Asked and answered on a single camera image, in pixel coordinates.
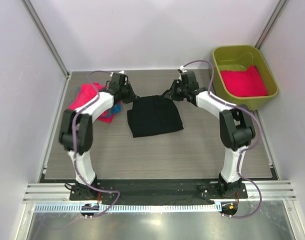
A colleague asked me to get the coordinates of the black t-shirt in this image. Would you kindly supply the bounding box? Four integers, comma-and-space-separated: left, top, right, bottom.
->
127, 95, 184, 138

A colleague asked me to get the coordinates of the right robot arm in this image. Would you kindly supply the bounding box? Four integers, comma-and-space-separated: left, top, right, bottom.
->
163, 70, 256, 198

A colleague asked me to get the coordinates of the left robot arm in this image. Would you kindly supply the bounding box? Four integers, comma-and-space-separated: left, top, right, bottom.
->
59, 71, 138, 200

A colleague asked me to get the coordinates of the blue folded t-shirt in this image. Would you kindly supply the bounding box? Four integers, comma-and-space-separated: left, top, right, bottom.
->
109, 103, 122, 115

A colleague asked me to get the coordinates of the pink t-shirt in bin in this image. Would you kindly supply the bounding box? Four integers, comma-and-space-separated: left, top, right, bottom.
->
220, 65, 268, 98

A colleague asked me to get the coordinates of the olive green plastic bin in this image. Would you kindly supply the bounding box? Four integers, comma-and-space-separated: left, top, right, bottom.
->
212, 45, 279, 111

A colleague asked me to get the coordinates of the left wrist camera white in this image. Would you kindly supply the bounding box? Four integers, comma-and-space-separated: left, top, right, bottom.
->
110, 70, 126, 77

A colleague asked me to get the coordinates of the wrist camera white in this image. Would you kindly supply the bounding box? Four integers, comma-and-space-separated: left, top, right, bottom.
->
178, 65, 189, 75
110, 70, 126, 77

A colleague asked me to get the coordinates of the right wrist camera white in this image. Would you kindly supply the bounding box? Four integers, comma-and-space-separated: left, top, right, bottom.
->
178, 65, 189, 75

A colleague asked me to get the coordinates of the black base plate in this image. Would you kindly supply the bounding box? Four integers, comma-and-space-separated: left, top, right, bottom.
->
64, 178, 248, 206

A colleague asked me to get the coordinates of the slotted cable duct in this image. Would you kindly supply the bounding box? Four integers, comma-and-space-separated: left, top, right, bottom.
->
34, 202, 222, 214

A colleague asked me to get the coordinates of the aluminium frame rail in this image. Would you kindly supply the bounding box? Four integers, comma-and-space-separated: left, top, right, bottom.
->
23, 180, 297, 203

